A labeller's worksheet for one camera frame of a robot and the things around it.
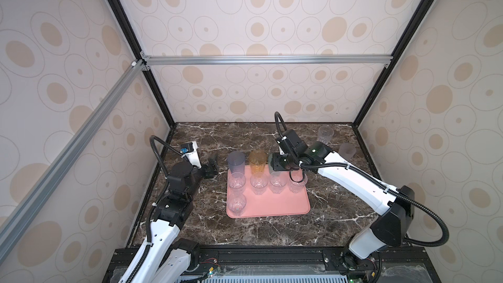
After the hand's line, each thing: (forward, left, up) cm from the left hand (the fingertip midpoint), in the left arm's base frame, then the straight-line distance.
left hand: (215, 152), depth 71 cm
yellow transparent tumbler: (+12, -16, -25) cm, 31 cm away
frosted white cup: (+19, -62, -25) cm, 70 cm away
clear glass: (+2, -25, -28) cm, 38 cm away
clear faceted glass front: (+1, -16, -27) cm, 32 cm away
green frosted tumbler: (-5, -22, 0) cm, 22 cm away
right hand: (+1, -22, -8) cm, 23 cm away
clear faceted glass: (+1, -6, -26) cm, 26 cm away
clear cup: (-12, -28, +2) cm, 31 cm away
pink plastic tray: (-7, -22, -32) cm, 39 cm away
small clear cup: (-9, -6, -27) cm, 29 cm away
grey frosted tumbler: (+8, -6, -19) cm, 22 cm away
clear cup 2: (+30, -54, -25) cm, 66 cm away
